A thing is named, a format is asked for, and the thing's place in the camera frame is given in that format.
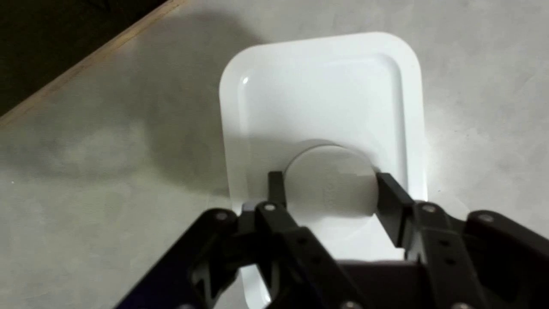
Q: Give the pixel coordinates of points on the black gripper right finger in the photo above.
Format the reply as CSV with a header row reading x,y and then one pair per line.
x,y
485,261

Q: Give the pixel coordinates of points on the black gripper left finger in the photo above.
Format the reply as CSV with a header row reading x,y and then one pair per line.
x,y
207,257

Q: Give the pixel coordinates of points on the white container lid with button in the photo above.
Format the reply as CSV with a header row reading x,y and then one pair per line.
x,y
329,113

